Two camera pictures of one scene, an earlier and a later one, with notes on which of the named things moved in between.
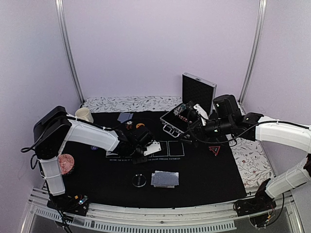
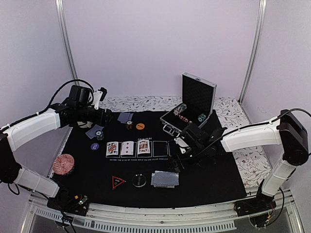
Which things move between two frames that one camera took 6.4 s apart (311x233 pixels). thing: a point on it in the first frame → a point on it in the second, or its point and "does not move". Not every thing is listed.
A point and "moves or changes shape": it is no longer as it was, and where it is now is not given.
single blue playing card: [124, 116] does not move
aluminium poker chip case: [197, 93] does not move
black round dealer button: [139, 180] does not move
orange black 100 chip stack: [129, 125] does not move
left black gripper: [136, 161] → [99, 120]
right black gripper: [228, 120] → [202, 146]
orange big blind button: [139, 124] does not move
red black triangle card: [215, 149] moves or changes shape
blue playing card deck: [164, 179] does not move
